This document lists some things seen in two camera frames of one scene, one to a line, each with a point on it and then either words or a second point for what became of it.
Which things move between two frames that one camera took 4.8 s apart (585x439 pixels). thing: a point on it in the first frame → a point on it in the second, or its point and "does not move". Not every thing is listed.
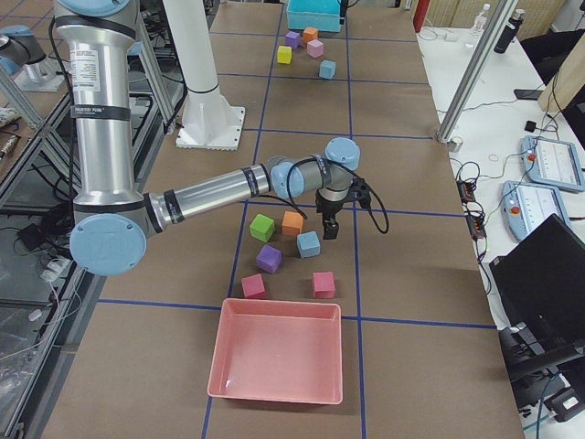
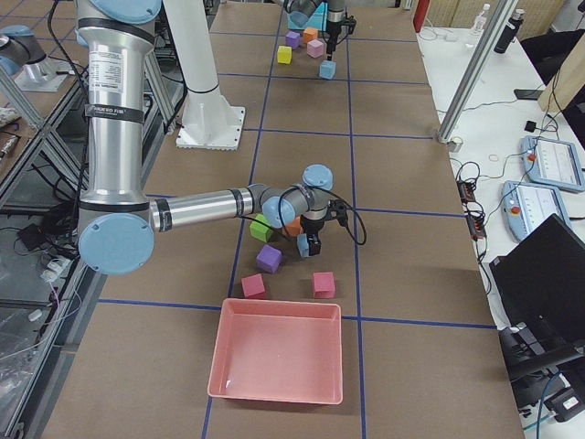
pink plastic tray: [281, 351] does not move
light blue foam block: [308, 244] does not move
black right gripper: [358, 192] → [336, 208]
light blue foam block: [327, 69] does not move
